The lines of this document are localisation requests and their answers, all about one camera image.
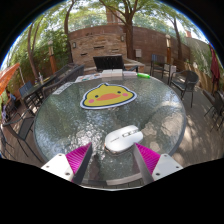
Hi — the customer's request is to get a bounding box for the small blue-white booklet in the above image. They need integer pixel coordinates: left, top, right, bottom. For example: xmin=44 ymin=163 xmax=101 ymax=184
xmin=122 ymin=70 xmax=138 ymax=80

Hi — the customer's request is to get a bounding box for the black metal patio chair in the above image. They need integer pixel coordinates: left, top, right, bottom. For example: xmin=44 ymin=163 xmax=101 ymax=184
xmin=203 ymin=90 xmax=224 ymax=131

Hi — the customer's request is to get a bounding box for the closed red umbrella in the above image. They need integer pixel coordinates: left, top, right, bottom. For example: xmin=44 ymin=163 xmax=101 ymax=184
xmin=209 ymin=44 xmax=221 ymax=89

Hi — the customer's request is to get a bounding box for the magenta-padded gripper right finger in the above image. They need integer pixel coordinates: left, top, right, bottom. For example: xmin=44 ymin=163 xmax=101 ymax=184
xmin=133 ymin=142 xmax=184 ymax=185

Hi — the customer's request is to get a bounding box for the white computer mouse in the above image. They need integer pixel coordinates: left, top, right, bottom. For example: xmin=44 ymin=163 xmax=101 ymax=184
xmin=104 ymin=124 xmax=144 ymax=155

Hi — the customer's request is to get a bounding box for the dark round patio table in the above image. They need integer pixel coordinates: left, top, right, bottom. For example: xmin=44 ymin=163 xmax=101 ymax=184
xmin=20 ymin=74 xmax=58 ymax=108

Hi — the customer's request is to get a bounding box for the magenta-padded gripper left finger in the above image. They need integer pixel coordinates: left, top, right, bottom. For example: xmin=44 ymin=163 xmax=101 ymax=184
xmin=40 ymin=142 xmax=94 ymax=186

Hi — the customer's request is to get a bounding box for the colourful printed leaflet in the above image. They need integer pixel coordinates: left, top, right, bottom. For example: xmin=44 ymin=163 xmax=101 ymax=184
xmin=74 ymin=73 xmax=103 ymax=83

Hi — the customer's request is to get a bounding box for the green rectangular block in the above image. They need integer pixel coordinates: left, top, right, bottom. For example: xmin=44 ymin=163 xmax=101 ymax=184
xmin=136 ymin=72 xmax=151 ymax=80

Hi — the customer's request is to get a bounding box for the wooden lamp post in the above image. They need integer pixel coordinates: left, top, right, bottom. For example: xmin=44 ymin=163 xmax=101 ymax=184
xmin=165 ymin=34 xmax=172 ymax=65
xmin=47 ymin=40 xmax=58 ymax=75

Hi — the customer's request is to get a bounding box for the open white book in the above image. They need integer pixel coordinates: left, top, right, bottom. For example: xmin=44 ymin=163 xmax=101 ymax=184
xmin=100 ymin=68 xmax=124 ymax=80

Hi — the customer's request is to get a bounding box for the dark wicker patio chair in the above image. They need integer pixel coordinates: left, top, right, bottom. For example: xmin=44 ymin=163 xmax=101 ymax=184
xmin=169 ymin=69 xmax=200 ymax=108

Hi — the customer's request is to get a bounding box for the orange patio umbrella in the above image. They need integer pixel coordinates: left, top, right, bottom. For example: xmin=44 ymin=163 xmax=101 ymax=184
xmin=0 ymin=62 xmax=21 ymax=96

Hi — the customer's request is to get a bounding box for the blue patio chair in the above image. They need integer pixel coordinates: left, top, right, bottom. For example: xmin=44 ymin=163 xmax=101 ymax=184
xmin=18 ymin=80 xmax=34 ymax=98

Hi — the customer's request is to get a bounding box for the white number plate sign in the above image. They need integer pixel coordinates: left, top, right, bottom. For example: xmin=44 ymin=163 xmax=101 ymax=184
xmin=51 ymin=81 xmax=74 ymax=96

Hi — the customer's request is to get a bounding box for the dark wicker armchair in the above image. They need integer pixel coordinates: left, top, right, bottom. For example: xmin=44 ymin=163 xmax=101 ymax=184
xmin=41 ymin=64 xmax=85 ymax=98

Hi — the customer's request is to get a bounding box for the black slatted bench chair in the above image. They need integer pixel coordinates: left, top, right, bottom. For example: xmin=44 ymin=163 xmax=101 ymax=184
xmin=92 ymin=54 xmax=139 ymax=73

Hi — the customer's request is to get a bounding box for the black metal mesh chair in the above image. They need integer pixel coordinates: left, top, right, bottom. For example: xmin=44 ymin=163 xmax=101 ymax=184
xmin=2 ymin=116 xmax=43 ymax=161

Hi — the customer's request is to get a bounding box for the yellow duck mouse pad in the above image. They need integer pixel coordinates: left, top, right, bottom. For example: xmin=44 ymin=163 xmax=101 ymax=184
xmin=79 ymin=82 xmax=138 ymax=111

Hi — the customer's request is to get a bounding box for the blue metal chair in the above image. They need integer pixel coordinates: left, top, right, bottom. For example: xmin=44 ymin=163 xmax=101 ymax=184
xmin=149 ymin=54 xmax=173 ymax=84

